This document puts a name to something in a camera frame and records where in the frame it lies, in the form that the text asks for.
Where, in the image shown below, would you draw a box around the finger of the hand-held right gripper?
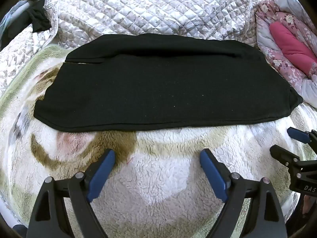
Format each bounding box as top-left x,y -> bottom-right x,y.
269,144 -> 301,177
287,127 -> 317,144

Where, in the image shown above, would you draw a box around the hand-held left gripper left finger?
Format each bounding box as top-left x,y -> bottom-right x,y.
26,149 -> 116,238

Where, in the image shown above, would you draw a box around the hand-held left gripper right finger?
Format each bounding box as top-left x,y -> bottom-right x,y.
200,149 -> 288,238

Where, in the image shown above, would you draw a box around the black pants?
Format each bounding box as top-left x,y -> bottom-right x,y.
33,33 -> 304,132

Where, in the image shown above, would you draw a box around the printed fleece blanket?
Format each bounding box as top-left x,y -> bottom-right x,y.
0,44 -> 317,238

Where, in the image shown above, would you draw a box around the pink floral comforter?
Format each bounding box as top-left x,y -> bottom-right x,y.
255,0 -> 317,105

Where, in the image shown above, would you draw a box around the plain pink cloth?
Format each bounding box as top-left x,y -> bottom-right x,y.
269,22 -> 317,77

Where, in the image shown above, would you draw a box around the black garment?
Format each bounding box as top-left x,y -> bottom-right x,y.
9,0 -> 51,34

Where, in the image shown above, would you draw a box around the quilted floral bedspread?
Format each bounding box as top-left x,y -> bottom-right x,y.
0,0 -> 285,97

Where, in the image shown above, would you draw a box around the light blue garment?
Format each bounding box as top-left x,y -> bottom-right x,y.
0,11 -> 15,47

